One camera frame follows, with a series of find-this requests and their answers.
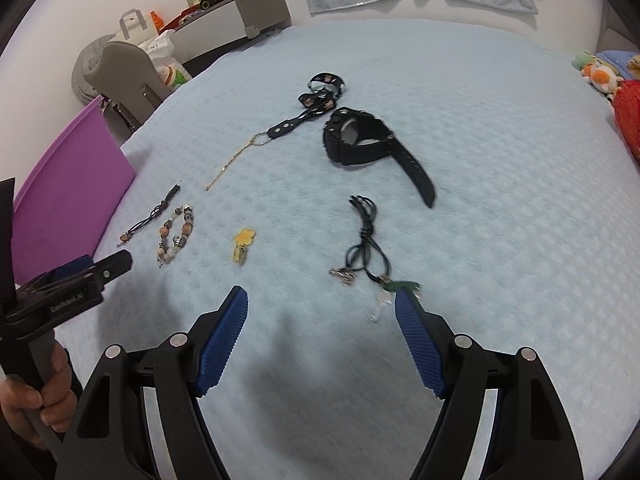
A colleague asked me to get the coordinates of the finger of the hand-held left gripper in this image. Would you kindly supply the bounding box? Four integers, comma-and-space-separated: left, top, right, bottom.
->
17, 255, 96, 293
75, 250, 133, 283

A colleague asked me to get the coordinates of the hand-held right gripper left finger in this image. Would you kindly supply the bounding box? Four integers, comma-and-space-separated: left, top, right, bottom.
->
54, 285, 250, 480

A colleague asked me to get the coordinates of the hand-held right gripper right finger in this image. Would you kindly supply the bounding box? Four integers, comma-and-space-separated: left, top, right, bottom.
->
394, 290, 585, 480

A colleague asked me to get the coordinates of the black cord green pendant necklace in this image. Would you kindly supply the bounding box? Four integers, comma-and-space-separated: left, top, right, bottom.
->
328, 195, 422, 323

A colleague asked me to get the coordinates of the purple plastic tub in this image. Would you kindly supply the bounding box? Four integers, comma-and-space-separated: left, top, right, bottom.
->
12, 95, 137, 286

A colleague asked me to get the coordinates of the beaded bracelet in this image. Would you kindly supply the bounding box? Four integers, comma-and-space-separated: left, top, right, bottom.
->
156, 204, 195, 265

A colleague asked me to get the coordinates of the yellow duck charm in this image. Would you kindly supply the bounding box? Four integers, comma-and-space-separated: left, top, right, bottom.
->
231, 228, 257, 267

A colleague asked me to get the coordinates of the black wrist watch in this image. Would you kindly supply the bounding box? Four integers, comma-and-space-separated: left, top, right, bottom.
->
321, 106, 437, 209

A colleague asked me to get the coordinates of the black printed lanyard keychain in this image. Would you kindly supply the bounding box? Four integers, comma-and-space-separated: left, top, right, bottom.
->
205, 73, 348, 192

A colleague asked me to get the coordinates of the person's left hand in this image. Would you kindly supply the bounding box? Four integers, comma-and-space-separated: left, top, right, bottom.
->
0, 345, 73, 451

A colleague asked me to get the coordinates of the light blue bed blanket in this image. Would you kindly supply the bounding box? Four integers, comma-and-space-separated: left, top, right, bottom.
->
50, 17, 640, 480

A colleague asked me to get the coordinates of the grey garment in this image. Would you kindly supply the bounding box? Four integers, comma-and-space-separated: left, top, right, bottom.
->
71, 34, 118, 106

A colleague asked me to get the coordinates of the grey chair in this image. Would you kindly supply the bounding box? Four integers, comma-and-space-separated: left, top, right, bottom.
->
85, 41, 173, 133

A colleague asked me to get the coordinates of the white plastic bag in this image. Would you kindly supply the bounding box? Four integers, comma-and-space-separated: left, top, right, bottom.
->
139, 30, 193, 92

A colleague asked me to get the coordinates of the white paper bag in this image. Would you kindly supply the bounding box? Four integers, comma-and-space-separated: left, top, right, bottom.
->
119, 9, 151, 43

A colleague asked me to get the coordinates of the grey desk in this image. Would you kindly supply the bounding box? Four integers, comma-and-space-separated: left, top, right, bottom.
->
172, 0, 292, 66

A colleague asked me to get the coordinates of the red patterned cloth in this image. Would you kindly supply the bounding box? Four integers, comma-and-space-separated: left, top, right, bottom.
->
612, 80, 640, 161

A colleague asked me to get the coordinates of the white orange plush toy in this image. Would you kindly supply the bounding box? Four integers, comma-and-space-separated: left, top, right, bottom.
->
580, 60, 626, 96

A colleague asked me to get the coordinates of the green plush toy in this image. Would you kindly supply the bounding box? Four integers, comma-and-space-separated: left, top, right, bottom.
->
572, 50, 603, 73

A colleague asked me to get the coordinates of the grey upholstered headboard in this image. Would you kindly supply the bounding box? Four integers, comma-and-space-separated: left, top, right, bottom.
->
600, 0, 640, 56

